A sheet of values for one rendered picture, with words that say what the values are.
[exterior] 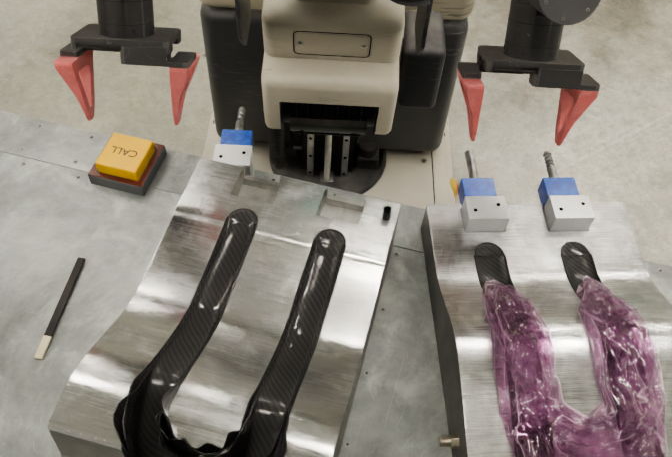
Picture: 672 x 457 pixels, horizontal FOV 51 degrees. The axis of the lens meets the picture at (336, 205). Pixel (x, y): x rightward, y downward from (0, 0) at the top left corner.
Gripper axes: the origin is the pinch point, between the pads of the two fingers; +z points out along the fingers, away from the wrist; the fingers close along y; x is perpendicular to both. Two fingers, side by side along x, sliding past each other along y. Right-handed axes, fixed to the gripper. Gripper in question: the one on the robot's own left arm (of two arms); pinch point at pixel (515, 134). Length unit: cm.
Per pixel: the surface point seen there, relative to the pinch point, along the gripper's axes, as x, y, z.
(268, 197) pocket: 5.5, -28.3, 12.2
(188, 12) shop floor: 172, -72, 24
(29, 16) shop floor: 166, -125, 27
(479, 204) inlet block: 4.0, -1.9, 10.8
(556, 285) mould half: -3.8, 6.9, 17.2
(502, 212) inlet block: 3.0, 0.8, 11.3
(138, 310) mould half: -12.0, -40.6, 18.1
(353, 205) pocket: 3.9, -17.6, 11.9
